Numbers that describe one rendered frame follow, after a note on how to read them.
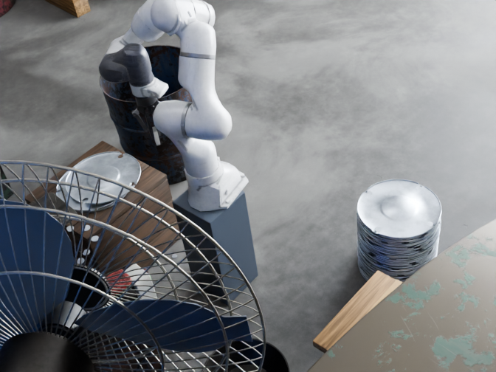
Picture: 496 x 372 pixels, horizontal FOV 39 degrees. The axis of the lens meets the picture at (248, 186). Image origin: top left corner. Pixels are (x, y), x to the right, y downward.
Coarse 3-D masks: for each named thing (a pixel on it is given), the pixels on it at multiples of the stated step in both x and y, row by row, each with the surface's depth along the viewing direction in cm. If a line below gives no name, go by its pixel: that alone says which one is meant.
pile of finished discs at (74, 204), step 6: (66, 174) 272; (60, 180) 269; (60, 192) 266; (66, 192) 264; (60, 198) 262; (66, 198) 262; (72, 204) 259; (78, 204) 258; (84, 204) 258; (102, 204) 257; (108, 204) 256; (78, 210) 256; (84, 210) 255; (90, 210) 255
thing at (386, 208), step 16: (384, 192) 254; (400, 192) 253; (416, 192) 252; (432, 192) 251; (368, 208) 249; (384, 208) 247; (400, 208) 246; (416, 208) 246; (432, 208) 246; (368, 224) 243; (384, 224) 243; (400, 224) 242; (416, 224) 241
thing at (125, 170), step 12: (96, 156) 276; (108, 156) 275; (132, 156) 273; (84, 168) 272; (96, 168) 270; (108, 168) 269; (120, 168) 269; (132, 168) 269; (84, 180) 267; (96, 180) 265; (120, 180) 264; (132, 180) 264; (72, 192) 263; (84, 192) 262; (108, 192) 260
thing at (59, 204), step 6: (42, 198) 200; (48, 198) 200; (54, 198) 199; (30, 204) 198; (36, 204) 198; (42, 204) 198; (48, 204) 197; (54, 204) 197; (60, 204) 197; (72, 210) 195; (66, 222) 192
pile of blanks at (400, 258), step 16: (368, 240) 247; (384, 240) 240; (400, 240) 239; (416, 240) 238; (432, 240) 244; (368, 256) 253; (384, 256) 247; (400, 256) 243; (416, 256) 244; (432, 256) 250; (368, 272) 258; (384, 272) 252; (400, 272) 249
